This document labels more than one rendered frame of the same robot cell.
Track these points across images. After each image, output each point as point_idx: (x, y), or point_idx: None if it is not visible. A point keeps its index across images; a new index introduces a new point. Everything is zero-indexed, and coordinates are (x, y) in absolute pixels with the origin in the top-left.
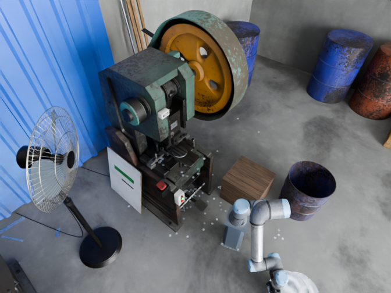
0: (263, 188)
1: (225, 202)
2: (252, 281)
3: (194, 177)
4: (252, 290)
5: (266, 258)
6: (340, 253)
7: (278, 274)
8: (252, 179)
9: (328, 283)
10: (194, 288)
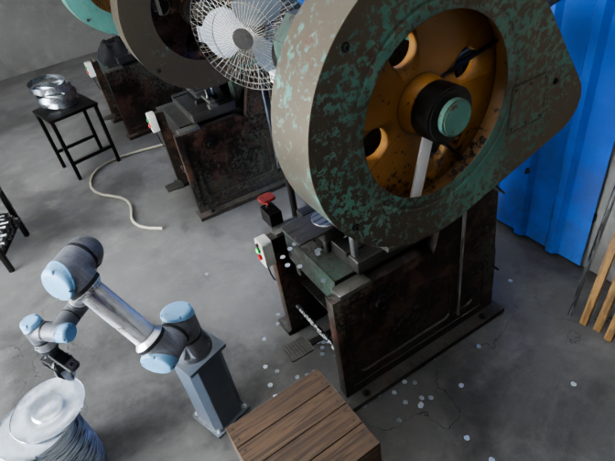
0: (249, 455)
1: None
2: (137, 423)
3: (281, 258)
4: (124, 416)
5: (70, 316)
6: None
7: (36, 316)
8: (286, 439)
9: None
10: None
